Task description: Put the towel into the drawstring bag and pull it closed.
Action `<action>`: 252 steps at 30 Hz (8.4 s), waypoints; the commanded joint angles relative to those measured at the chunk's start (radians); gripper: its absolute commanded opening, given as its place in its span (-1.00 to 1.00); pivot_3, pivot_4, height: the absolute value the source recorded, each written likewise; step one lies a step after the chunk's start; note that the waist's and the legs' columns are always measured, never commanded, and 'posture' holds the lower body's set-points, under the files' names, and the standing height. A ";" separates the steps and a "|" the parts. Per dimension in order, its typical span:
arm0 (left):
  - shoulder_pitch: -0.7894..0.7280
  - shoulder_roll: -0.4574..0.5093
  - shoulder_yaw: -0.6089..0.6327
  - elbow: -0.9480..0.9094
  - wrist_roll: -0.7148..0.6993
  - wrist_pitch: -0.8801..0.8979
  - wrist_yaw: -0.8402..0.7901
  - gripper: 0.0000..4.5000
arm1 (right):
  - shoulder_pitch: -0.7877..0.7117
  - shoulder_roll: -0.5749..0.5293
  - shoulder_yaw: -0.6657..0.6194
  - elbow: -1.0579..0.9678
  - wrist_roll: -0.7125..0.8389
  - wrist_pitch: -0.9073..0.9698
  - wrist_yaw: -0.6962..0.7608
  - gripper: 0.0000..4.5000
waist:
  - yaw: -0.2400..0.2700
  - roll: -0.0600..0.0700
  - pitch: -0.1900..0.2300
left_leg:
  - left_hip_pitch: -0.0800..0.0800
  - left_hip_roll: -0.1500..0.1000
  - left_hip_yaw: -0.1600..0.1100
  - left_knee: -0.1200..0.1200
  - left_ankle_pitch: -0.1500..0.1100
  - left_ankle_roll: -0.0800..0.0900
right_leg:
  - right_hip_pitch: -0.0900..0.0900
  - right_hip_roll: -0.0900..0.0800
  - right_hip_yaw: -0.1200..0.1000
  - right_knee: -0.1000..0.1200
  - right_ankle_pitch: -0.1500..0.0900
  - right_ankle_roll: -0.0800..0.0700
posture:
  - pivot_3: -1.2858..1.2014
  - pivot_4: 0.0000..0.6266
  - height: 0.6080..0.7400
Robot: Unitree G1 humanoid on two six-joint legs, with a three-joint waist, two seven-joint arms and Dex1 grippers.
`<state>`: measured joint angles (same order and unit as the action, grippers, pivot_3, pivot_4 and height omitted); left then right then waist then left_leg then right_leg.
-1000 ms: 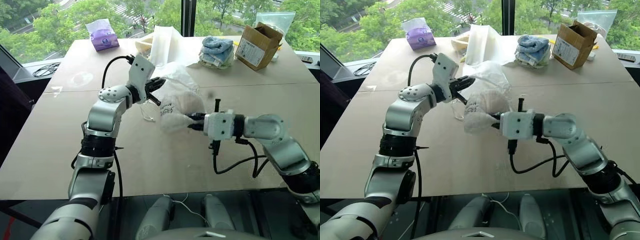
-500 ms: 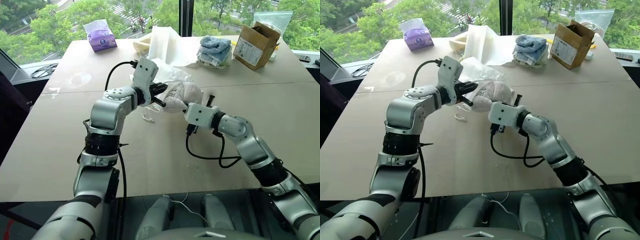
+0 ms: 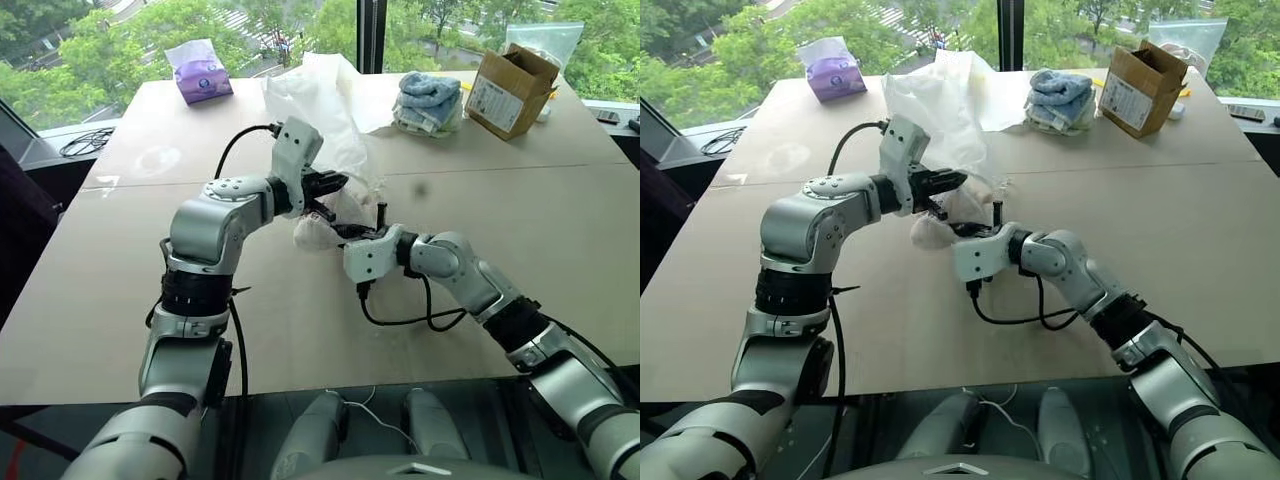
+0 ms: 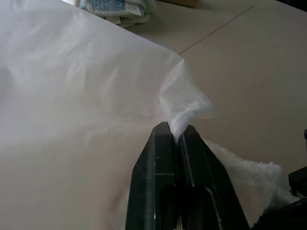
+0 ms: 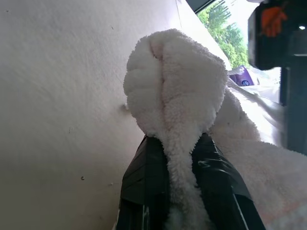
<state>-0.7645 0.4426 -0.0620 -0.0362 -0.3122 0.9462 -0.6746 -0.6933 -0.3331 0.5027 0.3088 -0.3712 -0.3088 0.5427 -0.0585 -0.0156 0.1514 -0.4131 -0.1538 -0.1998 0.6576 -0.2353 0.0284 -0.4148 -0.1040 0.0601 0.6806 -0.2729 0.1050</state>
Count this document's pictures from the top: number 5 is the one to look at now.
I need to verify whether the purple printed package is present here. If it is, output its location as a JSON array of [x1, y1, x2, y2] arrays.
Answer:
[[228, 65, 258, 87]]

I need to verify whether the translucent white drawstring bag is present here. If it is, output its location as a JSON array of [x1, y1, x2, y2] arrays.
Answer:
[[226, 67, 285, 147]]

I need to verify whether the window with green trees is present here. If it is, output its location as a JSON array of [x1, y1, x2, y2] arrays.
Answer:
[[196, 0, 261, 70]]

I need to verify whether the black box with orange part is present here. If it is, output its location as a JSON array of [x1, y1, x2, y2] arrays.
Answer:
[[247, 0, 307, 70]]

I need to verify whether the white fluffy towel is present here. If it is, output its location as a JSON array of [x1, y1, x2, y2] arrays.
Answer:
[[122, 28, 307, 230]]

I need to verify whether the black upright post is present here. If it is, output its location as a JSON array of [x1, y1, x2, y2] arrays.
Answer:
[[279, 66, 307, 155]]

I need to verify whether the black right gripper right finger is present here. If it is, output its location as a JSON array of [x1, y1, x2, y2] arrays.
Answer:
[[190, 133, 267, 230]]

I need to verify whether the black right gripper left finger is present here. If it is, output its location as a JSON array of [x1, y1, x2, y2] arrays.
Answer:
[[116, 134, 171, 230]]

